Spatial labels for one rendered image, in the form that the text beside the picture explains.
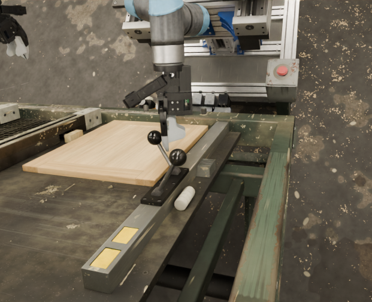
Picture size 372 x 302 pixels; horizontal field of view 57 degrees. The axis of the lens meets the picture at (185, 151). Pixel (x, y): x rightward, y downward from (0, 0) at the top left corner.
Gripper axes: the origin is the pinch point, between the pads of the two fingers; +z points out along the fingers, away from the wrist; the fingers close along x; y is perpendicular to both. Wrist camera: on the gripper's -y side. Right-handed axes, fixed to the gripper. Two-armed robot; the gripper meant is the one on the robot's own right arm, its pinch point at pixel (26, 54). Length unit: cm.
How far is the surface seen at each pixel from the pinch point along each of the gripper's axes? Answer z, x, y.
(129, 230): -1, 64, 60
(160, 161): 21, 54, 27
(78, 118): 29.5, 8.0, 1.6
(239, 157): 104, 61, -46
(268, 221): 3, 89, 52
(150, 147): 27, 46, 16
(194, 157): 19, 65, 25
